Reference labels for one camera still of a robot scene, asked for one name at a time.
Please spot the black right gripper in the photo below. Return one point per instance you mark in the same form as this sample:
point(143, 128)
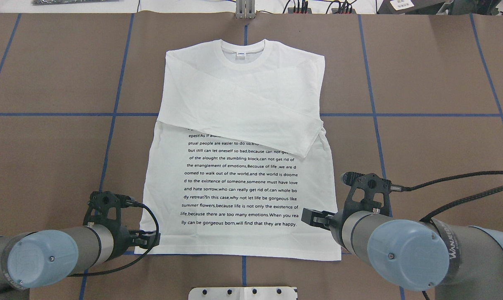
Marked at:
point(334, 222)

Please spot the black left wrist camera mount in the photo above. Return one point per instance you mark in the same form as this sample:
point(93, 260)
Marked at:
point(105, 209)

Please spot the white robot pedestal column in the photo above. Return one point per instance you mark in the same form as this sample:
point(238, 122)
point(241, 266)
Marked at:
point(244, 293)

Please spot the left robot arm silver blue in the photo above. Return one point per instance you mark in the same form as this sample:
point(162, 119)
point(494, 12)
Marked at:
point(36, 259)

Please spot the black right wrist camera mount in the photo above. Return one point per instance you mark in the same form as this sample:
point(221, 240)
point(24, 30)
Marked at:
point(376, 194)

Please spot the black box with white label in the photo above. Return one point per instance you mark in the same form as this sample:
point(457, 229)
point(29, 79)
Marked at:
point(410, 7)

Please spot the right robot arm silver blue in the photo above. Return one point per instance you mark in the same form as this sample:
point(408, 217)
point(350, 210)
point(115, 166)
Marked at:
point(458, 262)

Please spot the aluminium frame post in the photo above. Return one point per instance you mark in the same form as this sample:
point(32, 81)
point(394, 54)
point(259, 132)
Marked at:
point(245, 9)

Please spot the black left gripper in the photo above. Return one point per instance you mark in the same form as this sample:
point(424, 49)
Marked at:
point(125, 238)

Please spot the white long-sleeve printed t-shirt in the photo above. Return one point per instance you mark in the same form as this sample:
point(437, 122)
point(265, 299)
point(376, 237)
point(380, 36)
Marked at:
point(239, 150)

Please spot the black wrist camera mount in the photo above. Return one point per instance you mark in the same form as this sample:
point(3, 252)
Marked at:
point(105, 209)
point(376, 194)

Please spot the orange black electronics module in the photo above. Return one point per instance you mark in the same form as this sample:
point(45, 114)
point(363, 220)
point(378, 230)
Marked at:
point(341, 7)
point(297, 7)

